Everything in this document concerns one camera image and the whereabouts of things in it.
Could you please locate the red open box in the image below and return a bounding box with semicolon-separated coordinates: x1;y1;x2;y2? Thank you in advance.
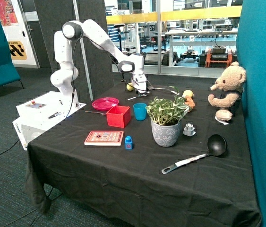
106;105;131;128

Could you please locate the black tablecloth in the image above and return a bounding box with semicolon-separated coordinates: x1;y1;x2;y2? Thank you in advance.
25;88;262;227

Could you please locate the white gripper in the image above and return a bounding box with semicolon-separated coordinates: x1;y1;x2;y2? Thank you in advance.
131;73;150;96

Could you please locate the silver spoon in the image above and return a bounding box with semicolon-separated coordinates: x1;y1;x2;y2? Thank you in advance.
127;93;148;101

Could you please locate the yellow tennis ball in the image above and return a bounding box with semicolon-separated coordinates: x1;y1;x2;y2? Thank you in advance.
126;83;134;91

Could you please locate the silver fork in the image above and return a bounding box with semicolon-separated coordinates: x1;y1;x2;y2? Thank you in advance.
85;111;107;116

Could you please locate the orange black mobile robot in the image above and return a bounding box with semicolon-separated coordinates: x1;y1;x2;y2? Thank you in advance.
205;46;232;69

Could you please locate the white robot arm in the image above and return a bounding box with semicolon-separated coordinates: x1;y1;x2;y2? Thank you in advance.
51;19;148;105

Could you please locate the green potted plant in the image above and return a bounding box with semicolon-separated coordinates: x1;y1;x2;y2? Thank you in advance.
145;86;191;126

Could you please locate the pink plastic plate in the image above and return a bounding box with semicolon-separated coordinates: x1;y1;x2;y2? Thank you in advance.
92;97;119;111

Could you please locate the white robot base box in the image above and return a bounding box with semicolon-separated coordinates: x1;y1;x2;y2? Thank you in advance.
13;91;86;150

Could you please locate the black ladle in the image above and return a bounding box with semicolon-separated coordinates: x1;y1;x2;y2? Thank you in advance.
161;134;227;174

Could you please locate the beige teddy bear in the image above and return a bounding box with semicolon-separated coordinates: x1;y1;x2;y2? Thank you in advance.
208;61;247;125

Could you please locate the blue toy block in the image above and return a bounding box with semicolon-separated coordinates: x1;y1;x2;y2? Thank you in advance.
125;136;133;150

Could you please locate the orange toy carrot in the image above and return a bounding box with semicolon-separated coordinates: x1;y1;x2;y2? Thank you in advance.
184;95;196;112

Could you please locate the black slotted spatula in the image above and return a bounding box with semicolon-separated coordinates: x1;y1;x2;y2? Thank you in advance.
146;80;179;95

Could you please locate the yellow lemon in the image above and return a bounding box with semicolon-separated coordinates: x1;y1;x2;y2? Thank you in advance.
182;90;194;98

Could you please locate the yellow black sign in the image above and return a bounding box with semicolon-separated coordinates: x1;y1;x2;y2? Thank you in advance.
8;41;27;61

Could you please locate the grey patterned flower pot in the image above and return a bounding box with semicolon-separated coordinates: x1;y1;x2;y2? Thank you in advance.
151;121;182;147

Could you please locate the teal partition wall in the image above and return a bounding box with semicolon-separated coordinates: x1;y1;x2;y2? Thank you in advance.
236;0;266;227

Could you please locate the red book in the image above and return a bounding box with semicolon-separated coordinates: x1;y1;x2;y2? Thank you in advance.
84;131;124;146

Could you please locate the white power adapter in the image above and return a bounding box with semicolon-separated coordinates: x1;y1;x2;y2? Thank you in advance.
183;123;196;137

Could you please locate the red wall poster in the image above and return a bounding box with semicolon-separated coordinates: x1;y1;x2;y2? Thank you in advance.
0;0;19;26

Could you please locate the blue plastic cup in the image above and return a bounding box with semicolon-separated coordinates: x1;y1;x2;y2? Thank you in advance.
133;103;146;121

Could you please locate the white lab table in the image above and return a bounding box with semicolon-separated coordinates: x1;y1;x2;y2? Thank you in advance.
163;29;238;68

